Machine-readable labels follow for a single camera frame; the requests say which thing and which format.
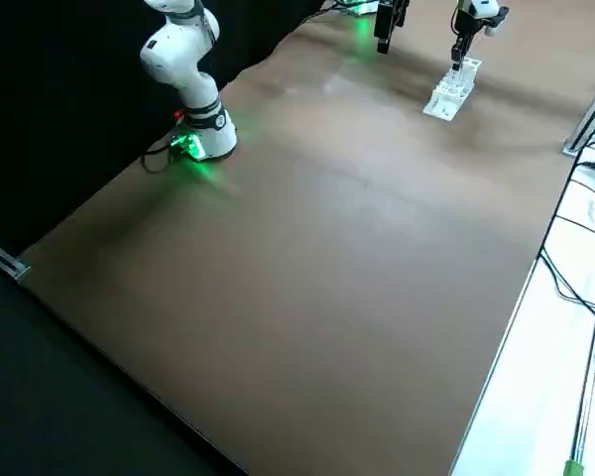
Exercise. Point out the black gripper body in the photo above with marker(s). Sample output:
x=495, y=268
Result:
x=465, y=25

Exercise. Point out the clear glass test tube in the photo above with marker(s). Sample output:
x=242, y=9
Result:
x=456, y=75

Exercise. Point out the white test tube rack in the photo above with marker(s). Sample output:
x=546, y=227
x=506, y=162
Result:
x=443, y=104

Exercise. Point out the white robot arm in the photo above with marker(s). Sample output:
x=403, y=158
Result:
x=178, y=69
x=483, y=7

